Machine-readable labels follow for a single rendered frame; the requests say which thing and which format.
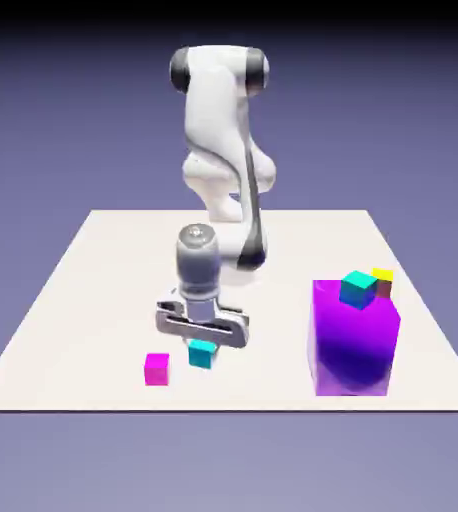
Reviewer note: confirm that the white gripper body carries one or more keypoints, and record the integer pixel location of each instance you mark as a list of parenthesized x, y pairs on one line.
[(229, 326)]

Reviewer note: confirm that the small cyan cube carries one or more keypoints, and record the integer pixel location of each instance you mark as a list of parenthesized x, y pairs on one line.
[(358, 290), (201, 355)]

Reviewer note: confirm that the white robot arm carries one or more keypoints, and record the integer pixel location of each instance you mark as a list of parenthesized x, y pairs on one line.
[(217, 120)]

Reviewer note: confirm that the small magenta cube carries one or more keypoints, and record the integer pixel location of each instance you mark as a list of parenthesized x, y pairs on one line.
[(157, 370)]

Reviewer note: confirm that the small yellow cube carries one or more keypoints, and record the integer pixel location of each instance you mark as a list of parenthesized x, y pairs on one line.
[(384, 280)]

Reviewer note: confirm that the large purple box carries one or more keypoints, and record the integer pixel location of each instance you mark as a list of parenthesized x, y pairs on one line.
[(353, 344)]

